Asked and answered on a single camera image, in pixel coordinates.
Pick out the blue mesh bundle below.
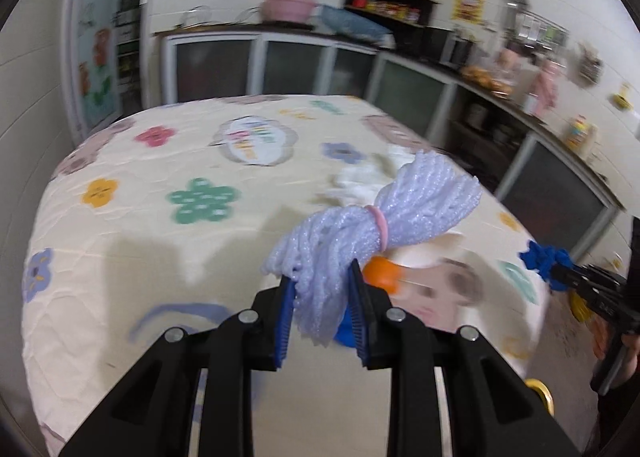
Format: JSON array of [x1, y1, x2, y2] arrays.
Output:
[[333, 309, 356, 349], [518, 240, 574, 292]]

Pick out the orange bottle cap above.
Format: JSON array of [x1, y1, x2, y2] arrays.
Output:
[[362, 255, 402, 295]]

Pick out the lilac mesh bundle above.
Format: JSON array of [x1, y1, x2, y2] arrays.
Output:
[[262, 152, 483, 345]]

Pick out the white tissue bundle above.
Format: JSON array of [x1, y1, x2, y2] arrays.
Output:
[[320, 145, 414, 206]]

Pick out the kitchen counter cabinets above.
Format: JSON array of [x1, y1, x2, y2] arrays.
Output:
[[156, 24, 624, 259]]

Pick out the pink thermos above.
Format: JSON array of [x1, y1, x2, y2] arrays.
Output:
[[529, 60, 560, 119]]

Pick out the bag of buns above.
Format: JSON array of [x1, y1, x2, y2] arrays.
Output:
[[460, 65, 513, 98]]

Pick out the microwave oven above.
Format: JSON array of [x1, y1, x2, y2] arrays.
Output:
[[430, 28, 475, 69]]

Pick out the black spice shelf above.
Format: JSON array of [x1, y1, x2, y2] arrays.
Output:
[[344, 0, 439, 56]]

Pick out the blue plastic basket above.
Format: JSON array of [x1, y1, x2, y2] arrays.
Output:
[[318, 4, 396, 49]]

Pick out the pink pot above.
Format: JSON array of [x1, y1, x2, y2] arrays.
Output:
[[259, 0, 318, 25]]

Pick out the flower painted glass door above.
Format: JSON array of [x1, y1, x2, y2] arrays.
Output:
[[70, 0, 122, 136]]

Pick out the wall utensil rack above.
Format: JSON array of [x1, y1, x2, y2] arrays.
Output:
[[503, 0, 570, 53]]

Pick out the yellow wall poster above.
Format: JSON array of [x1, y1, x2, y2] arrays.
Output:
[[451, 0, 485, 24]]

